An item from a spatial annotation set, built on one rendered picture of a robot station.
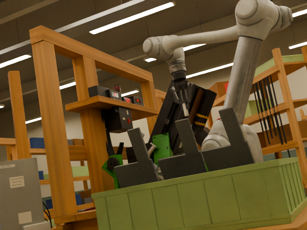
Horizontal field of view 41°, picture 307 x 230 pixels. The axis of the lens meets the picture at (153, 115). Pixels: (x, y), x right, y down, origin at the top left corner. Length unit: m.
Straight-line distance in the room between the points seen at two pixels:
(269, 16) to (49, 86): 1.21
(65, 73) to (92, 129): 9.20
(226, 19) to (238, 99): 8.34
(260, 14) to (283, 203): 0.86
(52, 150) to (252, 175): 1.34
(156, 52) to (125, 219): 0.99
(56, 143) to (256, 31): 1.17
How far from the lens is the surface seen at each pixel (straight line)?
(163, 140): 2.62
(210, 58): 12.15
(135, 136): 1.37
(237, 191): 1.17
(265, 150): 5.42
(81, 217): 2.16
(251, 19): 1.74
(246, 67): 1.77
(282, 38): 11.88
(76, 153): 2.51
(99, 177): 2.54
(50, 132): 2.26
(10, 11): 7.74
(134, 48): 10.75
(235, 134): 1.24
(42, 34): 2.40
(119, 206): 1.33
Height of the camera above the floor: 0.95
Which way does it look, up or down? 10 degrees up
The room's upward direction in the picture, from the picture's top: 10 degrees counter-clockwise
